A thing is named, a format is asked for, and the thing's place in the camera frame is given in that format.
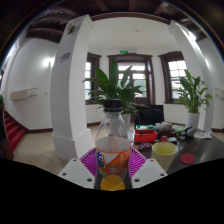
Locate red plastic box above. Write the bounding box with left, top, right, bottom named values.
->
left=133, top=129, right=158, bottom=144

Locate dark framed window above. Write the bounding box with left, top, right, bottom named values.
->
left=85, top=52, right=102, bottom=105
left=158, top=50, right=188, bottom=104

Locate dark box of white packets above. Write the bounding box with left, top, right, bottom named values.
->
left=154, top=121, right=173, bottom=133

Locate green flat box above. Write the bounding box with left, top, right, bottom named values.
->
left=135, top=124, right=158, bottom=131

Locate grey foam microphone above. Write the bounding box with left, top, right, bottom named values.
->
left=184, top=126, right=196, bottom=138

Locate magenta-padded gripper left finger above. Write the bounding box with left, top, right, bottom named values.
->
left=57, top=147, right=99, bottom=190

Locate white purple printed sign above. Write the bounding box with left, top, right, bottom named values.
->
left=55, top=52, right=72, bottom=65

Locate glowing wall lamp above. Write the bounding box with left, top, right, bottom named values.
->
left=43, top=57, right=56, bottom=68

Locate dark wooden double door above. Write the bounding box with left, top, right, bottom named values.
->
left=107, top=53, right=156, bottom=106

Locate pale yellow plastic cup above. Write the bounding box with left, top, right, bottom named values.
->
left=150, top=142, right=179, bottom=172

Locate flat round red coaster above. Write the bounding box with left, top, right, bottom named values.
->
left=180, top=152, right=197, bottom=165

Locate white printed leaflet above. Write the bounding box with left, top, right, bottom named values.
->
left=193, top=130, right=213, bottom=140

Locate red carpeted staircase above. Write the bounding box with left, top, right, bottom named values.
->
left=3, top=111, right=26, bottom=153

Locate green potted plant white pot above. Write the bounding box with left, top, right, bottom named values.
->
left=83, top=59, right=148, bottom=134
left=173, top=69, right=213, bottom=131

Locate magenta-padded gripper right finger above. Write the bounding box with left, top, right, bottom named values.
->
left=129, top=147, right=168, bottom=190

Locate white wall unit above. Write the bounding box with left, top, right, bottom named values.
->
left=9, top=87, right=38, bottom=101
left=214, top=87, right=224, bottom=100

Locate orange drink plastic bottle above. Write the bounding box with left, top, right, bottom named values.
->
left=94, top=98, right=132, bottom=192

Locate green pouch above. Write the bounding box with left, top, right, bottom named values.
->
left=171, top=124, right=186, bottom=134

